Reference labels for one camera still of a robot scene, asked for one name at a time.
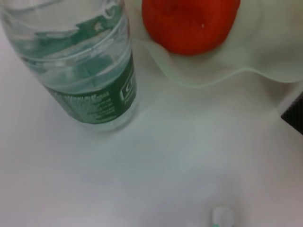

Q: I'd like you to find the mint green utility knife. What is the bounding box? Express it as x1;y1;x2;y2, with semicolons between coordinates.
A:
211;206;235;227

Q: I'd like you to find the pale green wavy glass plate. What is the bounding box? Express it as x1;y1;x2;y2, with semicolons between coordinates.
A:
125;0;303;88

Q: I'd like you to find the black mesh pen holder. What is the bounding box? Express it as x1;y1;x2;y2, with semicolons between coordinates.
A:
280;90;303;136

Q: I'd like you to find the green label water bottle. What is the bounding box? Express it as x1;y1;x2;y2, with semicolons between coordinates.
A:
0;0;138;132

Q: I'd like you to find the red-orange round fruit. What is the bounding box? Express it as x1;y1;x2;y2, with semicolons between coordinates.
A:
141;0;241;56

